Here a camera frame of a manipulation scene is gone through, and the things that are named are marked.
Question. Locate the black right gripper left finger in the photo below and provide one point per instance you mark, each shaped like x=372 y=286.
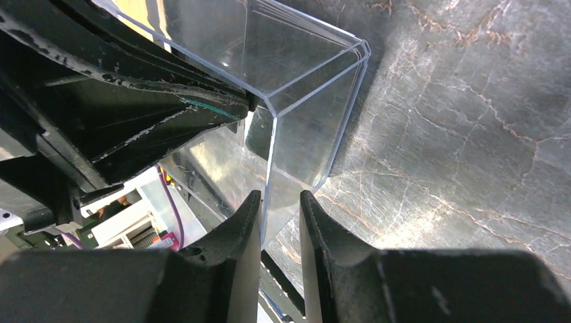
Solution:
x=215 y=279

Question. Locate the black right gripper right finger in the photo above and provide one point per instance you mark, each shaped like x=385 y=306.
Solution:
x=348 y=280

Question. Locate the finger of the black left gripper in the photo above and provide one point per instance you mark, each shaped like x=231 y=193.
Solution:
x=92 y=102

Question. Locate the clear tray with cards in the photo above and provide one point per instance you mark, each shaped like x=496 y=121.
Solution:
x=306 y=74

